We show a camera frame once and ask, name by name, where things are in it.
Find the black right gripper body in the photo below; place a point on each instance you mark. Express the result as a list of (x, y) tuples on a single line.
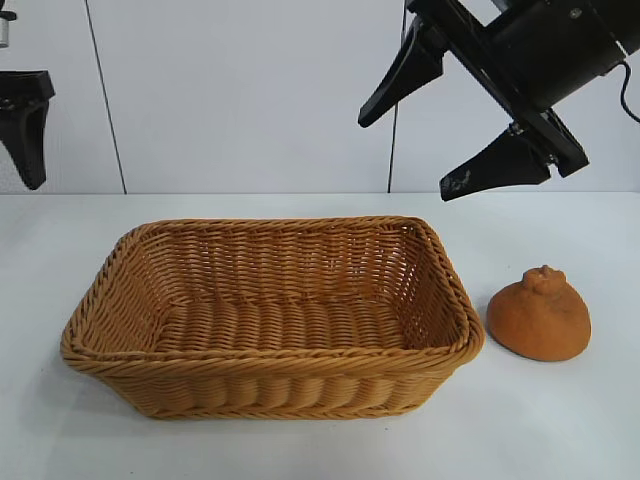
[(545, 45)]

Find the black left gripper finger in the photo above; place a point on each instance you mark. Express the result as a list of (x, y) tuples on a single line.
[(27, 130)]

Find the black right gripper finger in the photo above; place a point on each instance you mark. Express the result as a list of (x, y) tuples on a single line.
[(407, 72), (500, 170)]

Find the orange knobbed mandarin fruit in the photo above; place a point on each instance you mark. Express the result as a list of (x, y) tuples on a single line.
[(537, 322)]

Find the brown woven wicker basket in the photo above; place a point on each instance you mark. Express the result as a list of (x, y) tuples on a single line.
[(275, 320)]

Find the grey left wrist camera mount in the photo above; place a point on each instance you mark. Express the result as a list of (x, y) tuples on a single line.
[(5, 27)]

